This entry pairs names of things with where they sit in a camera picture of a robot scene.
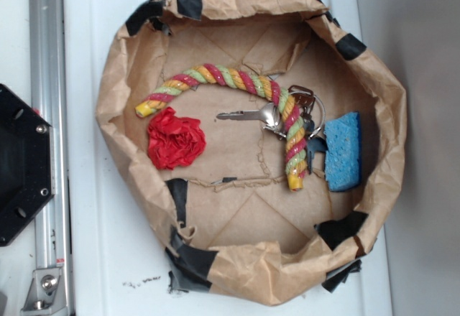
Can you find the metal corner bracket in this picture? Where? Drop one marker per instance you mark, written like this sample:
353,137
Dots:
46,294

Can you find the aluminium extrusion rail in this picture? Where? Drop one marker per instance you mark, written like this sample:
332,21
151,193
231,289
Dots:
47,60

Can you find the silver key bunch with ring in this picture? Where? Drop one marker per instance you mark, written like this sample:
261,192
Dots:
271,119

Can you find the blue sponge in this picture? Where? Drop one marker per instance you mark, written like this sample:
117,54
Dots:
343,160

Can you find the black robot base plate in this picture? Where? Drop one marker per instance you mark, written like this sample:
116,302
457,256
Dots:
26,165

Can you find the crumpled red paper ball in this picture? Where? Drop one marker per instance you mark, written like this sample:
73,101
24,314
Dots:
174,141

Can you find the brown paper bag bin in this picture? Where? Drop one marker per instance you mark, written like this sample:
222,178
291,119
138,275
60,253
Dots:
245,218

